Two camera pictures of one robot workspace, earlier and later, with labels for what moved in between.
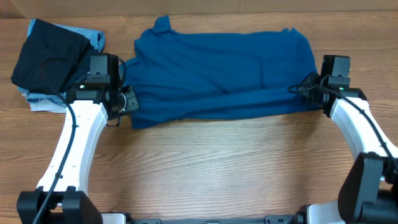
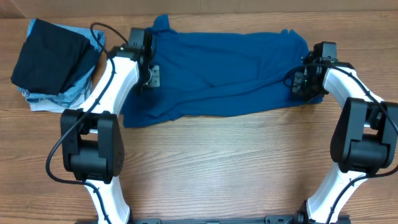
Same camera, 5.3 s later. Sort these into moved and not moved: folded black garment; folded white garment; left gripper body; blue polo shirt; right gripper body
Moved: blue polo shirt; right gripper body; left gripper body
Not moved: folded black garment; folded white garment
